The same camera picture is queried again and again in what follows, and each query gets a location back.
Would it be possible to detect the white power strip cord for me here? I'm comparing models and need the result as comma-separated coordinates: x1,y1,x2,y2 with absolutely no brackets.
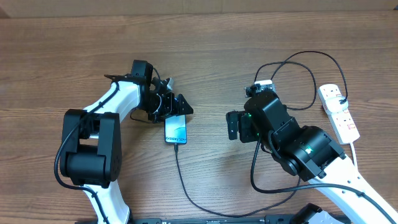
349,142,358,167

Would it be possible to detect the blue Galaxy smartphone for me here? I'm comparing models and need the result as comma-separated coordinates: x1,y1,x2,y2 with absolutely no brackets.
164,115,187,144

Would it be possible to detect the white charger plug adapter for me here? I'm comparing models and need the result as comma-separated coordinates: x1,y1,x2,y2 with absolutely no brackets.
323,96,349,114

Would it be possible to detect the white power strip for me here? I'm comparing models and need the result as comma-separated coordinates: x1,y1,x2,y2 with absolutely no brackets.
318,84,360,144

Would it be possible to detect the black USB charging cable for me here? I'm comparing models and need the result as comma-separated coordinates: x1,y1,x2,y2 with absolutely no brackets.
173,50,349,218

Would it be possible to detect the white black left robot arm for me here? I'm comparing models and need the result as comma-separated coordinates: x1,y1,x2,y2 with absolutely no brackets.
53,60,193,223

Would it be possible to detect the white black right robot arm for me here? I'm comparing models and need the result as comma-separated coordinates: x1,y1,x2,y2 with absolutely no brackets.
226,91,397,223

